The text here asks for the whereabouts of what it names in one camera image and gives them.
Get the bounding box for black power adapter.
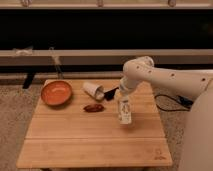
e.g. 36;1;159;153
178;96;193;107

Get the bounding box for black rectangular block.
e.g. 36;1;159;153
104;88;117;101

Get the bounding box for black cable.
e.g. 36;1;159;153
153;93;192;113

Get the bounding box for brown dried fruit piece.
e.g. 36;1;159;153
83;104;105;112

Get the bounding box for white plastic bottle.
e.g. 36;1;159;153
118;97;132;124

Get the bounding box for orange bowl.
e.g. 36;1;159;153
41;80;73;106

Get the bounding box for black bracket leg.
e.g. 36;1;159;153
22;73;36;89

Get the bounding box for grey metal rail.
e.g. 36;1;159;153
0;49;213;66

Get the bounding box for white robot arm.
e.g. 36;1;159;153
119;56;213;171

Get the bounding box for white paper cup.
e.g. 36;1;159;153
83;82;104;101

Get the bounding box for wooden table board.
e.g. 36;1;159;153
17;79;172;169

